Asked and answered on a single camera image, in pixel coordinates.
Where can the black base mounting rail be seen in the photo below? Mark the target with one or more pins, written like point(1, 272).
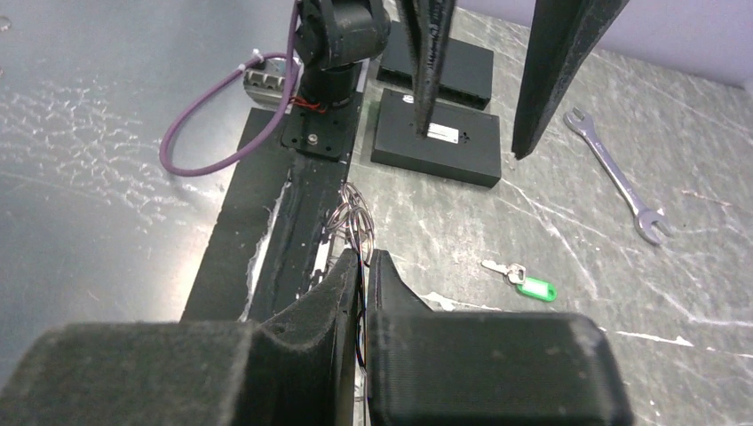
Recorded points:
point(262, 251)

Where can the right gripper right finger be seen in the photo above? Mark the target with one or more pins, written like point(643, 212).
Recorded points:
point(427, 367)

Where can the black flat box near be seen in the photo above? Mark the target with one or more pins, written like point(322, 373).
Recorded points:
point(461, 144)

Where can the black flat box far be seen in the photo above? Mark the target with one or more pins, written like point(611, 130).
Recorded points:
point(466, 77)

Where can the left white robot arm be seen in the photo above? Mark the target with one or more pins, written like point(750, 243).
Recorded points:
point(333, 35)

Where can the black flat box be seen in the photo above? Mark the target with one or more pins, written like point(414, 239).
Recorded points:
point(461, 144)
point(466, 77)

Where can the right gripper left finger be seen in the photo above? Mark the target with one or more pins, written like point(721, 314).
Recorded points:
point(296, 368)

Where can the large silver wrench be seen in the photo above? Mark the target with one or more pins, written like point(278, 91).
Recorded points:
point(645, 219)

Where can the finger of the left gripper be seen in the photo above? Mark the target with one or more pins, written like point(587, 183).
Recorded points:
point(562, 35)
point(427, 24)

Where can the key with green tag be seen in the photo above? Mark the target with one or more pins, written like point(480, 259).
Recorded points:
point(516, 275)

